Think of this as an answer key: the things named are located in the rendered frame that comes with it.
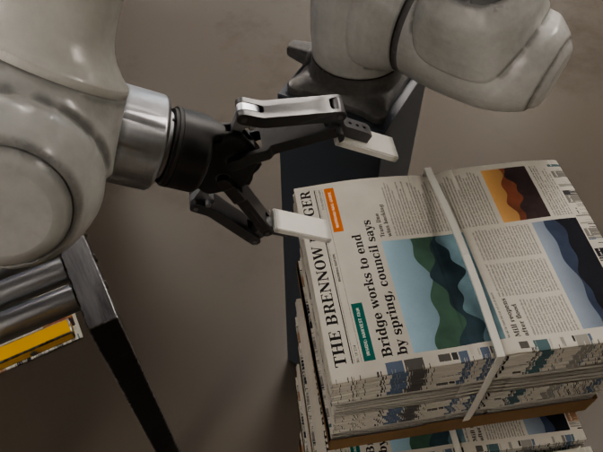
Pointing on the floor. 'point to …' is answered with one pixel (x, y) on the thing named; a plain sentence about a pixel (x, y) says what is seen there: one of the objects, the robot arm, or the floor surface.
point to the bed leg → (143, 402)
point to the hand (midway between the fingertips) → (350, 191)
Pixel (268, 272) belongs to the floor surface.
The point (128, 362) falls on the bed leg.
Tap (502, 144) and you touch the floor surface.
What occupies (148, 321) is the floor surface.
